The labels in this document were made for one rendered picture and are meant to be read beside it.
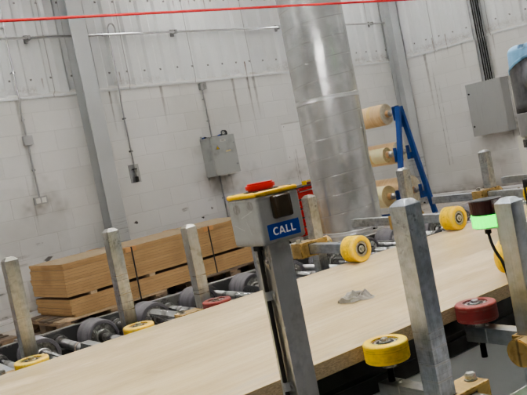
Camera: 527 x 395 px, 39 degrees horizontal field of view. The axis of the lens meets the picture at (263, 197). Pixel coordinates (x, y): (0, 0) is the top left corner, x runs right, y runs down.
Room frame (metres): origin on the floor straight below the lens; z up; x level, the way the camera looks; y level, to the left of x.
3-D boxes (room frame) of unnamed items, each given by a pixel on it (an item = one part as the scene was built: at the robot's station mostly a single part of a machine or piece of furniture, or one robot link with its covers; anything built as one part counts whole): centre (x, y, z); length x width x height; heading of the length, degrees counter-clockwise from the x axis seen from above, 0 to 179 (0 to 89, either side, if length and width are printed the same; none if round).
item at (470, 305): (1.43, -0.36, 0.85); 0.08 x 0.08 x 0.11
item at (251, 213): (0.99, 0.00, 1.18); 0.07 x 0.07 x 0.08; 35
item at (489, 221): (1.32, -0.39, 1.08); 0.06 x 0.06 x 0.02
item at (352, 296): (1.69, -0.16, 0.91); 0.09 x 0.07 x 0.02; 101
